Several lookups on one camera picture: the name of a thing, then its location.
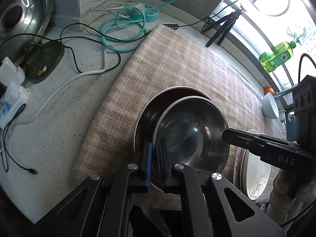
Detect looped black cable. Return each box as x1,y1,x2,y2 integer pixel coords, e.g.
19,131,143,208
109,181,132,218
0,23,121,73

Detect black tripod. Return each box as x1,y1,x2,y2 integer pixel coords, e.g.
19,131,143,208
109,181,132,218
201,6,244,48

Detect thick white power cable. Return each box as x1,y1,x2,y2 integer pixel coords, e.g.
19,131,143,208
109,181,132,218
0,41,108,153

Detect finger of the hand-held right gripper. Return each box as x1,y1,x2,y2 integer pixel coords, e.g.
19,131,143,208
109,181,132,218
222,128,269,158

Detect black usb cable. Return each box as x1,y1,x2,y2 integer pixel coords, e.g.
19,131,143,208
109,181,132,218
0,104,39,174

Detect plaid cloth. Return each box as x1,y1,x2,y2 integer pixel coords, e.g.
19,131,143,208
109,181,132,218
70,24,288,209

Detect green dish soap bottle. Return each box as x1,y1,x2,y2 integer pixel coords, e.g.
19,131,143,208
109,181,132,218
259,39,302,73

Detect white charger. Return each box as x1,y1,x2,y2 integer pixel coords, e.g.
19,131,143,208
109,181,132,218
0,57,25,89

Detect small red steel bowl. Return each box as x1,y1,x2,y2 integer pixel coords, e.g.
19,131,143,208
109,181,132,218
151,96,230,197

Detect steel pot lid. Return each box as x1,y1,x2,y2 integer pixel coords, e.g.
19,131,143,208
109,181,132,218
0,0,54,66

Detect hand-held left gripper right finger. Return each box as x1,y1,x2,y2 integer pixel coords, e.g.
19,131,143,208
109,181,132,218
159,139,284,237

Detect window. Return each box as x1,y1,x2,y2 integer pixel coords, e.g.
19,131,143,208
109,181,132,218
215,0,316,99

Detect large floral plate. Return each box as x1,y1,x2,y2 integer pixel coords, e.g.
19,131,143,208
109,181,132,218
232,163,258,204

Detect large steel bowl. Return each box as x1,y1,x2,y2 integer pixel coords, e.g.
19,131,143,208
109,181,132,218
133,86,215,190

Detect ring light black cable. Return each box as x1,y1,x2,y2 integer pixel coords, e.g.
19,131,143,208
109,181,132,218
163,1,241,34

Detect white oval plate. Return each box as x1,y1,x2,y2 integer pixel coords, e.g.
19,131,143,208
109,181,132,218
241,129,272,200

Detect white power strip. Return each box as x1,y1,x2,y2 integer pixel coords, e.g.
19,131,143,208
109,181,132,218
0,85,30,129

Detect teal round power strip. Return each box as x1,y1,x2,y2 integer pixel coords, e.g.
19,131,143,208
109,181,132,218
125,2,160,22

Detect person's right hand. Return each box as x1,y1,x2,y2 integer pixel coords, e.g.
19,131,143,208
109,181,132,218
266,171,316,226

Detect small floral plate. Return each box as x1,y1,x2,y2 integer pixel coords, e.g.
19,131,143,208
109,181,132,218
236,146,247,195

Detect light blue bowl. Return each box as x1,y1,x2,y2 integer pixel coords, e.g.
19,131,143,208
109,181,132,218
262,92,280,119

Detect chrome faucet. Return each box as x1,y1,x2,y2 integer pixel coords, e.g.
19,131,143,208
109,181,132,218
276,84,300,99

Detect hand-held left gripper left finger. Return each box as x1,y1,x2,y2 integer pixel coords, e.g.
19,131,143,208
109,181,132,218
27,142,152,237

